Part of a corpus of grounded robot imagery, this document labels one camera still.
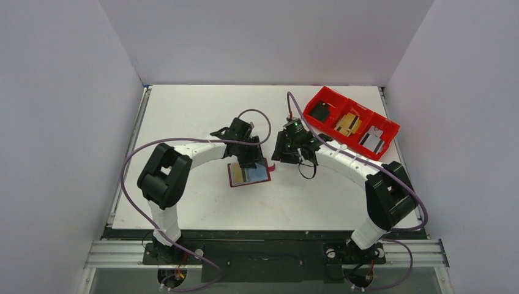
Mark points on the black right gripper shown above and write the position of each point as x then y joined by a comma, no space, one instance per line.
285,152

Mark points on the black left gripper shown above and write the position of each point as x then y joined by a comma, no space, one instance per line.
248,157

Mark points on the red leather card holder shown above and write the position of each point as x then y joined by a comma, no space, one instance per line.
260,174

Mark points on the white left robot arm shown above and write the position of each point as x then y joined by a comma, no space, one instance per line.
165,174

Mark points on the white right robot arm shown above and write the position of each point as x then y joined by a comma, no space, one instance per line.
386,186

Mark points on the black cards in bin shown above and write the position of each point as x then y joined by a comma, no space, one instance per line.
320,112

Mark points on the gold cards in bin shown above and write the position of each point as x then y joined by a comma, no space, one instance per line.
348,124

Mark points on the silver cards in bin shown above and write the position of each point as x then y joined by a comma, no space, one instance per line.
372,140

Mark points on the red three-compartment bin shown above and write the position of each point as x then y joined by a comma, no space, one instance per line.
361,129

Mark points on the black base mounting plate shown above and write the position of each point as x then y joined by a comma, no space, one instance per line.
251,256

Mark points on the aluminium front rail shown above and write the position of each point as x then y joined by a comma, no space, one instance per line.
413,251

